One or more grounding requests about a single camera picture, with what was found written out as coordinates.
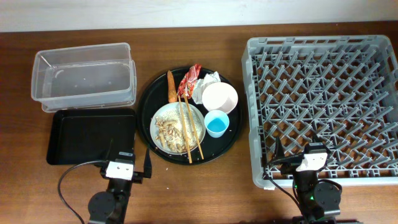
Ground rice and pasta leftovers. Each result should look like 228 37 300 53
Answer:
154 107 203 154

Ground grey plate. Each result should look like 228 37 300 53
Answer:
149 101 206 156

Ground light blue cup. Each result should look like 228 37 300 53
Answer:
204 110 229 138

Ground carrot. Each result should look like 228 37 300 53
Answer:
167 70 177 103

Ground wooden chopstick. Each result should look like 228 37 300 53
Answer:
177 96 192 164
183 95 204 159

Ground pink bowl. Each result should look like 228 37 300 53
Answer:
202 82 238 114

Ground red snack wrapper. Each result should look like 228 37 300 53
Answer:
177 64 201 99

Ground white tissue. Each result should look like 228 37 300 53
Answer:
192 72 221 105

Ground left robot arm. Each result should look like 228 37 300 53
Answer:
88 149 152 224

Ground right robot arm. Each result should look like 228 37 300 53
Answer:
270 135 343 223

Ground grey dishwasher rack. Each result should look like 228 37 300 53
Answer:
241 35 397 189

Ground black rectangular tray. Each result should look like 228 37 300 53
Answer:
46 108 136 165

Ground clear plastic bin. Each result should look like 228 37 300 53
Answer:
30 42 137 113

